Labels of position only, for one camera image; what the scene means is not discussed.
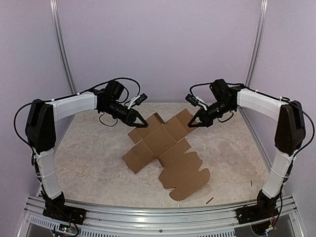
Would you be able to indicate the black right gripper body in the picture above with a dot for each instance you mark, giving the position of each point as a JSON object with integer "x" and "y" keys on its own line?
{"x": 209, "y": 119}

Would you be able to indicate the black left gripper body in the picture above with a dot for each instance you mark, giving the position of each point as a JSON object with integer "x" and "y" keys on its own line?
{"x": 124, "y": 117}

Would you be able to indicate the brown cardboard box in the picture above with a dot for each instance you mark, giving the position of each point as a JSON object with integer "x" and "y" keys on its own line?
{"x": 166, "y": 141}

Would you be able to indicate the left robot arm white sleeve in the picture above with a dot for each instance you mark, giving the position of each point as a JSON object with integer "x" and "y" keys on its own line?
{"x": 41, "y": 133}

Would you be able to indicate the robot arm white sleeve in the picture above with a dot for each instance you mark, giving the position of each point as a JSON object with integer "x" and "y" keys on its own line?
{"x": 41, "y": 133}
{"x": 289, "y": 136}

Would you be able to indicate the right robot arm white sleeve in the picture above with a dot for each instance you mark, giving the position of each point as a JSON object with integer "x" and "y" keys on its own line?
{"x": 289, "y": 136}

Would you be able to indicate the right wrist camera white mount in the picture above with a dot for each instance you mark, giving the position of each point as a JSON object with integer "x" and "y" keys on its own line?
{"x": 196, "y": 101}

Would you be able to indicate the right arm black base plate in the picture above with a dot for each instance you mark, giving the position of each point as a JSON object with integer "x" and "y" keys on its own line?
{"x": 252, "y": 213}

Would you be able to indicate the front aluminium frame rail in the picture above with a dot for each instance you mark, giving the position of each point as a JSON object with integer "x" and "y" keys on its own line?
{"x": 119, "y": 221}

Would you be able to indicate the right aluminium frame post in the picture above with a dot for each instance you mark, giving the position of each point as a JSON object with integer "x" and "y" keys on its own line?
{"x": 257, "y": 42}

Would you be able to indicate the aluminium frame post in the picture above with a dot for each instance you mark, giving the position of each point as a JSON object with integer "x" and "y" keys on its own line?
{"x": 61, "y": 45}
{"x": 257, "y": 42}

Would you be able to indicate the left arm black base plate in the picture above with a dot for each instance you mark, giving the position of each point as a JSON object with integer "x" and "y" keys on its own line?
{"x": 64, "y": 213}

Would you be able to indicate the left aluminium frame post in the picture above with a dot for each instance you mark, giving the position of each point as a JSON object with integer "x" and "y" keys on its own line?
{"x": 61, "y": 45}

